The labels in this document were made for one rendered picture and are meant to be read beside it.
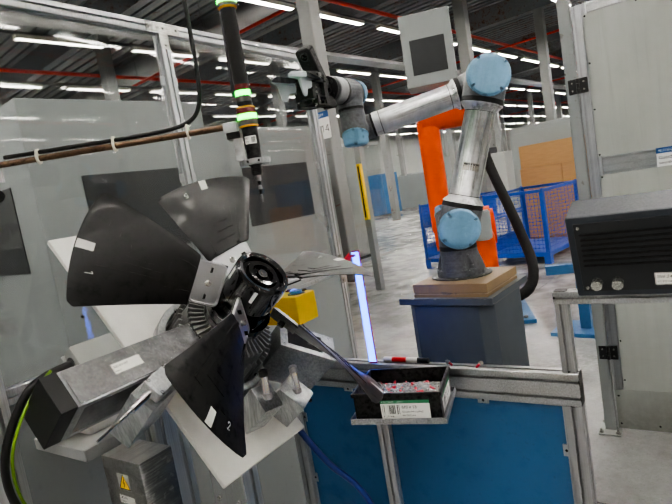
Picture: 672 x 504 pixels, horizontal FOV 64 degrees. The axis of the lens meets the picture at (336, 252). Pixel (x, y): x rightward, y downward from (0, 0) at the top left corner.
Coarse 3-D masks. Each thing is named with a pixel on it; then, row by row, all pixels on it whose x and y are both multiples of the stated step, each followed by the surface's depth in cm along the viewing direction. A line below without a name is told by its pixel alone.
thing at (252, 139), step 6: (252, 126) 117; (246, 132) 117; (252, 132) 117; (246, 138) 117; (252, 138) 117; (258, 138) 118; (246, 144) 118; (252, 144) 117; (258, 144) 118; (246, 150) 118; (252, 150) 118; (258, 150) 118; (252, 156) 118; (258, 156) 118; (252, 168) 119; (258, 168) 118; (252, 174) 119; (258, 174) 119
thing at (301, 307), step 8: (288, 296) 164; (296, 296) 162; (304, 296) 165; (312, 296) 168; (280, 304) 165; (288, 304) 163; (296, 304) 162; (304, 304) 165; (312, 304) 168; (288, 312) 164; (296, 312) 162; (304, 312) 164; (312, 312) 168; (272, 320) 168; (296, 320) 163; (304, 320) 164
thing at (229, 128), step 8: (224, 128) 117; (232, 128) 117; (232, 136) 117; (240, 136) 117; (240, 144) 117; (240, 152) 118; (240, 160) 118; (248, 160) 116; (256, 160) 116; (264, 160) 117
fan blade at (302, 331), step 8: (304, 328) 109; (304, 336) 117; (312, 336) 108; (312, 344) 120; (320, 344) 108; (328, 352) 115; (344, 360) 110; (352, 368) 109; (352, 376) 104; (360, 376) 108; (368, 376) 122; (360, 384) 103; (368, 384) 108; (376, 384) 116; (368, 392) 103; (376, 392) 107; (376, 400) 103
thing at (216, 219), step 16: (240, 176) 135; (176, 192) 130; (192, 192) 130; (208, 192) 130; (224, 192) 130; (240, 192) 131; (176, 208) 127; (192, 208) 127; (208, 208) 127; (224, 208) 127; (240, 208) 127; (192, 224) 125; (208, 224) 124; (224, 224) 124; (240, 224) 124; (192, 240) 123; (208, 240) 122; (224, 240) 122; (240, 240) 121; (208, 256) 121
